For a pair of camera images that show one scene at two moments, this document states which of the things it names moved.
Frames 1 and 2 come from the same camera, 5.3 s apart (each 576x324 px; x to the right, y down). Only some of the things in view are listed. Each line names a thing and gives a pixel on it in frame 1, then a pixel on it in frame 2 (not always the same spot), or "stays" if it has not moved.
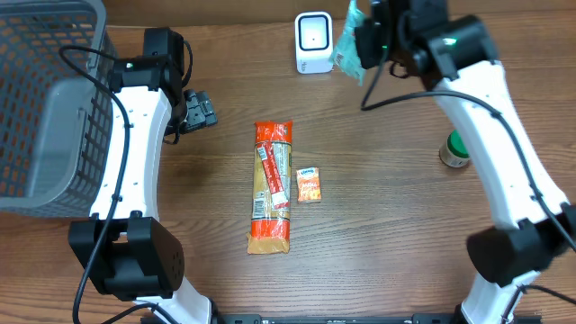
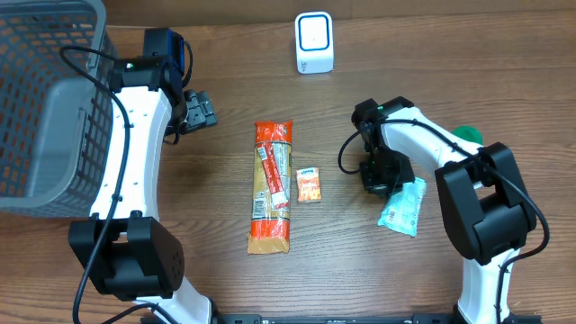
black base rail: (332, 319) stays
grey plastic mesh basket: (57, 124) stays
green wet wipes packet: (346, 56) → (400, 210)
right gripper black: (366, 34) → (380, 183)
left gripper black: (198, 111) stays
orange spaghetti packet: (271, 195) stays
